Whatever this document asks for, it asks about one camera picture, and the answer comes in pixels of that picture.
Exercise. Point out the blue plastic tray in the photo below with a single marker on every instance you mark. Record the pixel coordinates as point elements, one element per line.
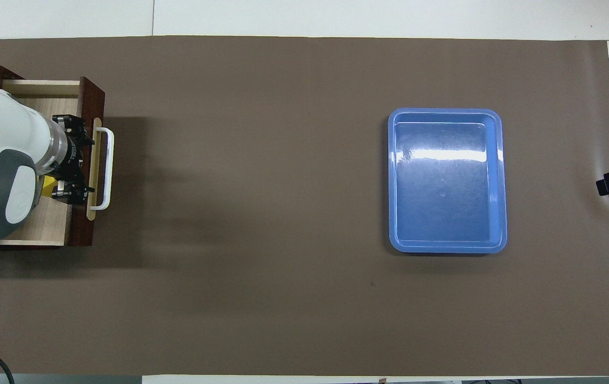
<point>446,202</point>

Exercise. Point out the brown table mat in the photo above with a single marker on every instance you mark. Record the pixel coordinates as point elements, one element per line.
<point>283,240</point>

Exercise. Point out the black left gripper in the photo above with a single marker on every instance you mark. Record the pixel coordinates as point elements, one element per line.
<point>72,160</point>

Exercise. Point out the yellow cube block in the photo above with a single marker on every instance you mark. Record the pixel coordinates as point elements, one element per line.
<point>48,188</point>

